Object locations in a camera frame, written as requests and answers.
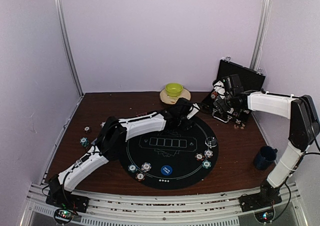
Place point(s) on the right aluminium post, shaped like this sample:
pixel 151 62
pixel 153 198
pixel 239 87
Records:
pixel 261 33

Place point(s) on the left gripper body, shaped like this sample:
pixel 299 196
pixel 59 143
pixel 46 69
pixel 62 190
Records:
pixel 187 126

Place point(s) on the green plastic bowl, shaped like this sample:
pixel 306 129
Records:
pixel 173 89

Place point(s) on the clear dealer button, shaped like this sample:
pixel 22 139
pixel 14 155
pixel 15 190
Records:
pixel 211 142

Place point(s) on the aluminium post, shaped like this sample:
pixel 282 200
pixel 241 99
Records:
pixel 261 33
pixel 67 46

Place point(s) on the dark blue mug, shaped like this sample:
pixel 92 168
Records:
pixel 265 157

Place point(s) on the black poker chip case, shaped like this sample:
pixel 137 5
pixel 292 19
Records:
pixel 251 81

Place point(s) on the beige bird plate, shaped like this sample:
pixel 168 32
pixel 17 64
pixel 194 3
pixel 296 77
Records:
pixel 170 100

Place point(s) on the aluminium front rail frame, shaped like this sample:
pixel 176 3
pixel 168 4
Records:
pixel 203 209

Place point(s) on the black hundred chip bottom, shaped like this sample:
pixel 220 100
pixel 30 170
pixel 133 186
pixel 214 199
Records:
pixel 140 176

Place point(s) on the left aluminium post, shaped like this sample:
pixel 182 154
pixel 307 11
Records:
pixel 67 46

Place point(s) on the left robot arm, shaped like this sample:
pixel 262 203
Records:
pixel 109 143

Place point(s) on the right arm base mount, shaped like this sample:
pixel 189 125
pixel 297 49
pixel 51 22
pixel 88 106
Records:
pixel 264 210

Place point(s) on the round black poker mat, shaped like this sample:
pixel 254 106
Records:
pixel 176 148

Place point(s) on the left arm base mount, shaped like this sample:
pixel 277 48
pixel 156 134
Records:
pixel 66 210

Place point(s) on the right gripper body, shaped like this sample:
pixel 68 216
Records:
pixel 219 102

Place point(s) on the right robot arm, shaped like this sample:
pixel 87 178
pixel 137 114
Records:
pixel 303 122

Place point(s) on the green chip stack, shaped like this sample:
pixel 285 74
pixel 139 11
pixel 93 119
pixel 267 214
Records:
pixel 84 142

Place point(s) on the blue small blind button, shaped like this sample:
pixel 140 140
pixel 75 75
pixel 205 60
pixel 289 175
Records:
pixel 166 170

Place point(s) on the blue ten chip bottom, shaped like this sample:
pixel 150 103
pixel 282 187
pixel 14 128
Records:
pixel 145 167

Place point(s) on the green fifty chip bottom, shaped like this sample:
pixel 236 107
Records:
pixel 132 168

